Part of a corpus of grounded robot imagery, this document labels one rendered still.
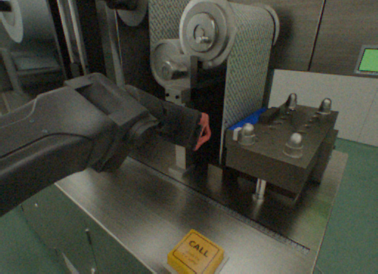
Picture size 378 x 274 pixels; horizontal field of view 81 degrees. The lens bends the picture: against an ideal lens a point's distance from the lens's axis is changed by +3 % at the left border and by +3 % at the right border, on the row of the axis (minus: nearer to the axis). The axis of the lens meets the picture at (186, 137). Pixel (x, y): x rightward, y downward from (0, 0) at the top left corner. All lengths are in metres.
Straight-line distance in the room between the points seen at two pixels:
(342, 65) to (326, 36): 0.09
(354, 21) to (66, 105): 0.70
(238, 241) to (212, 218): 0.07
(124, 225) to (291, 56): 0.66
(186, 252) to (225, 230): 0.11
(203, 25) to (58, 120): 0.38
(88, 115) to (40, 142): 0.05
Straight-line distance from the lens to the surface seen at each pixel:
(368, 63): 0.76
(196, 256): 0.41
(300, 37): 0.78
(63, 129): 0.19
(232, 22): 0.50
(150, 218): 0.50
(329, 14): 0.77
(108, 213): 0.53
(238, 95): 0.58
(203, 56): 0.52
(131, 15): 0.71
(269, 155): 0.47
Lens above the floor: 1.25
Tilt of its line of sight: 26 degrees down
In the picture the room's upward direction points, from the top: straight up
